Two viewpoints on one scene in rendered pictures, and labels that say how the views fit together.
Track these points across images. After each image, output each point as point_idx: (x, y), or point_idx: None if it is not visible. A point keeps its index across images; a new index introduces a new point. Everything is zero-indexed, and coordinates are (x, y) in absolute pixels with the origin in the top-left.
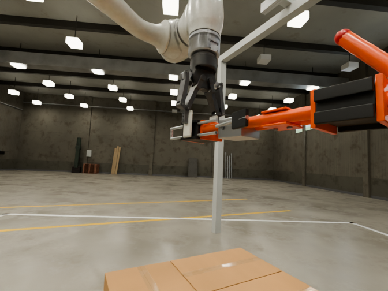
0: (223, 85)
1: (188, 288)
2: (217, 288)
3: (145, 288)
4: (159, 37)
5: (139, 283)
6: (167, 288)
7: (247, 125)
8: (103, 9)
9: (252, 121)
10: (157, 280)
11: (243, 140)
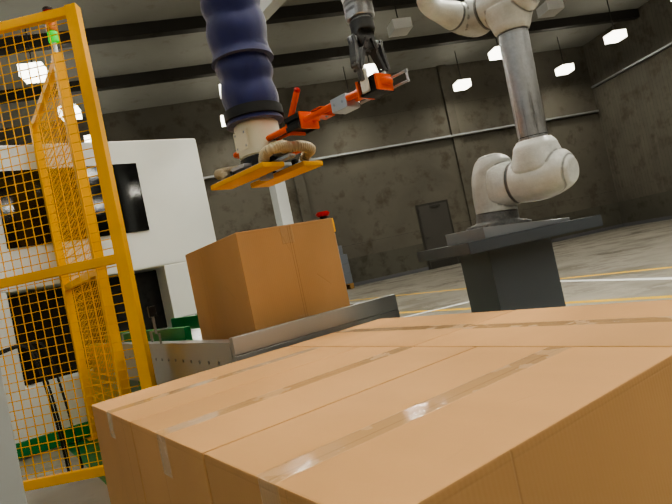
0: (347, 40)
1: (513, 342)
2: (442, 360)
3: (608, 317)
4: None
5: (640, 314)
6: (560, 329)
7: (342, 114)
8: (426, 2)
9: None
10: (607, 326)
11: (342, 110)
